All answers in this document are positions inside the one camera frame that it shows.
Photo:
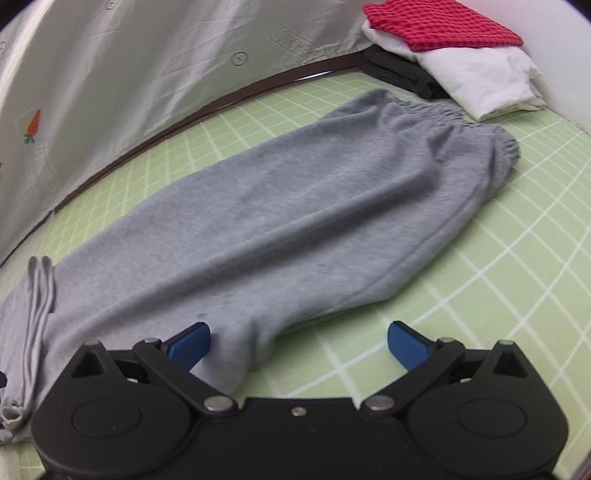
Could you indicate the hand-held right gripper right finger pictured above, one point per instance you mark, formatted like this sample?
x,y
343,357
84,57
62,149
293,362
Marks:
x,y
408,344

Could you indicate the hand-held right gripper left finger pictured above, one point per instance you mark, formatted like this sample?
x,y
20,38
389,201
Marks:
x,y
189,344

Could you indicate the grey sweatpants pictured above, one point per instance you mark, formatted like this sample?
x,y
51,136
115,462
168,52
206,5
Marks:
x,y
277,207

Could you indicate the black folded cloth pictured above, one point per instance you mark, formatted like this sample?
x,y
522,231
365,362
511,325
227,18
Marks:
x,y
397,69

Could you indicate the white folded cloth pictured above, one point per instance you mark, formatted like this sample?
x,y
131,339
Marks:
x,y
485,78

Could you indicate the white carrot printed sheet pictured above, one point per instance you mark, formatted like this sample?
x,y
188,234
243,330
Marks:
x,y
138,69

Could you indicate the red checkered folded cloth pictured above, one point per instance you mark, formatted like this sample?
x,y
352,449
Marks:
x,y
438,25

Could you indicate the dark brown frame edge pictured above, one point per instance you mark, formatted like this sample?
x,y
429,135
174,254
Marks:
x,y
221,100

